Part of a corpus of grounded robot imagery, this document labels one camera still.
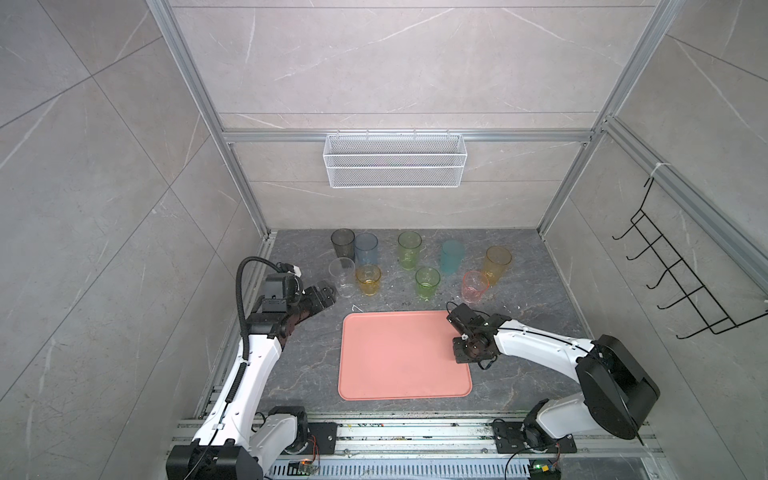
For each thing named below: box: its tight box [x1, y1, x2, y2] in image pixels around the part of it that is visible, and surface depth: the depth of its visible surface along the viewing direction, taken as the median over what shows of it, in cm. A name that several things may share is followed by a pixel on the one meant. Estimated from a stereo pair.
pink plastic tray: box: [337, 310, 473, 401], surface depth 85 cm
